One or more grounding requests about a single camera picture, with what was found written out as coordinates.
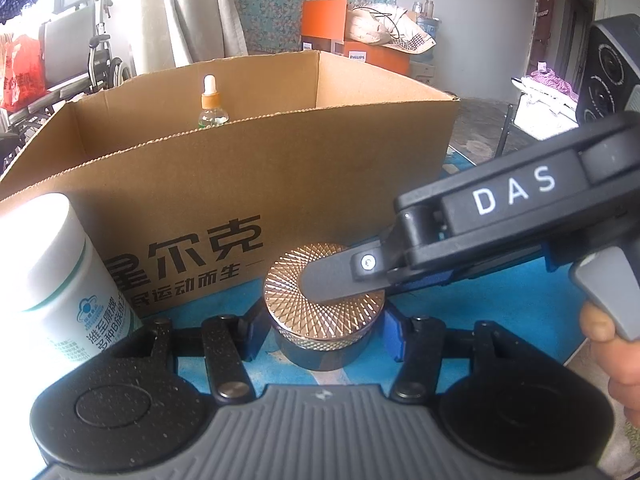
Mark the white supplement bottle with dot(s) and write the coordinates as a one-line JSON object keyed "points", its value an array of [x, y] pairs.
{"points": [[65, 280]]}

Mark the wheelchair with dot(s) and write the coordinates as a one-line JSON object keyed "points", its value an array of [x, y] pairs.
{"points": [[75, 50]]}

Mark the brown cardboard box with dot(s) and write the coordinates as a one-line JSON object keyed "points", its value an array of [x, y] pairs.
{"points": [[300, 175]]}

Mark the brown wooden door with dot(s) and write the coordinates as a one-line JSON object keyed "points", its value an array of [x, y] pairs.
{"points": [[547, 15]]}

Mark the dark jar with rose-gold lid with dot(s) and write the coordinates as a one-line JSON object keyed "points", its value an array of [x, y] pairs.
{"points": [[285, 305]]}

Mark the blue water jug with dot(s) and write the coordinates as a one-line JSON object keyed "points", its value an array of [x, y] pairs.
{"points": [[430, 27]]}

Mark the green dropper bottle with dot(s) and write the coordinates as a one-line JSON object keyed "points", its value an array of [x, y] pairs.
{"points": [[212, 110]]}

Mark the grey curtain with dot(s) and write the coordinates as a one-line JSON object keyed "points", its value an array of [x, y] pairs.
{"points": [[200, 10]]}

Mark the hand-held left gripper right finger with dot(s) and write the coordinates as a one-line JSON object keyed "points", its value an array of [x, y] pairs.
{"points": [[395, 332]]}

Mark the orange appliance box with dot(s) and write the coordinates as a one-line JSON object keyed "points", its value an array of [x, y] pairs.
{"points": [[325, 20]]}

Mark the red plastic bag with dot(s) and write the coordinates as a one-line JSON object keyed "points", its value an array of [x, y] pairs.
{"points": [[17, 75]]}

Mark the person's right hand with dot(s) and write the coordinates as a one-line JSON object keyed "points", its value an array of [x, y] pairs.
{"points": [[625, 385]]}

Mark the white cloth bundle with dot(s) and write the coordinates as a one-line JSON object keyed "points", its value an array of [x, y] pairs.
{"points": [[385, 27]]}

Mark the purple cloth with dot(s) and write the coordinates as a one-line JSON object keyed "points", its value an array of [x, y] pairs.
{"points": [[552, 82]]}

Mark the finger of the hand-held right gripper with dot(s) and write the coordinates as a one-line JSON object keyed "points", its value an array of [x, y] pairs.
{"points": [[330, 280], [430, 280]]}

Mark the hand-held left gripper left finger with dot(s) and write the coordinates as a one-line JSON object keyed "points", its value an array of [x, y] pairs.
{"points": [[254, 335]]}

